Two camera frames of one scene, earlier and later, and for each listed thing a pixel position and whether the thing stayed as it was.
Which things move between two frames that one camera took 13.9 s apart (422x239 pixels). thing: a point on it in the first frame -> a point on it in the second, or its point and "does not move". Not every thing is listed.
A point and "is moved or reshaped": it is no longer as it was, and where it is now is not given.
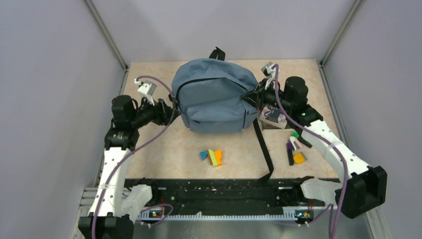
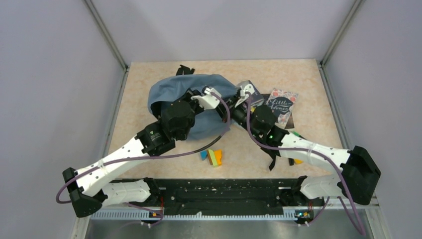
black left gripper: x=163 y=113 -> x=188 y=94
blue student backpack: x=210 y=93 is moved or reshaped
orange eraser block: x=218 y=154 does not move
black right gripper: x=257 y=97 -> x=231 y=103
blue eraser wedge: x=203 y=155 does not move
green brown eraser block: x=211 y=158 does not move
